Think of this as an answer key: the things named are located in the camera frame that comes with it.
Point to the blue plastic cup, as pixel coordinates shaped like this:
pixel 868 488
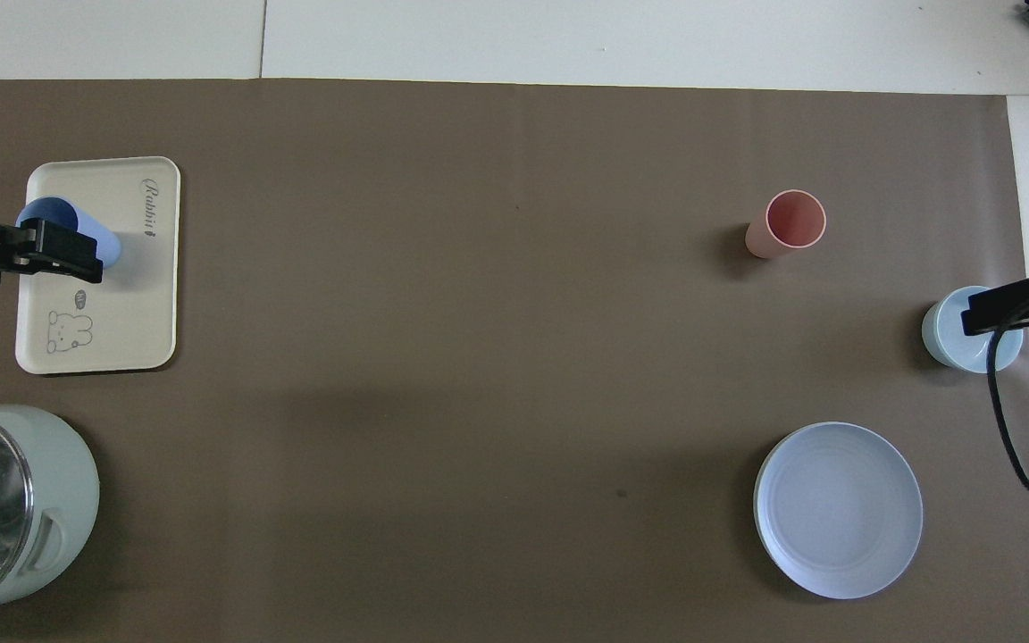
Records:
pixel 50 210

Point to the pink plastic cup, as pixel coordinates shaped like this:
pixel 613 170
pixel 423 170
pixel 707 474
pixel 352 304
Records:
pixel 791 219

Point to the cream rabbit print tray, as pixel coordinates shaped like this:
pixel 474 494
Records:
pixel 130 304

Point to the light blue bowl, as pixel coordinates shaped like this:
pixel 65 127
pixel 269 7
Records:
pixel 948 335

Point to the mint green cooking pot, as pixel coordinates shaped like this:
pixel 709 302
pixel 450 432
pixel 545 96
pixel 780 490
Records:
pixel 59 500

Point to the blue plate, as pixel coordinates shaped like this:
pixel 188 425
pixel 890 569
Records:
pixel 840 509

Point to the brown table mat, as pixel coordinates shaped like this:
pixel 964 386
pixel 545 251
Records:
pixel 479 357

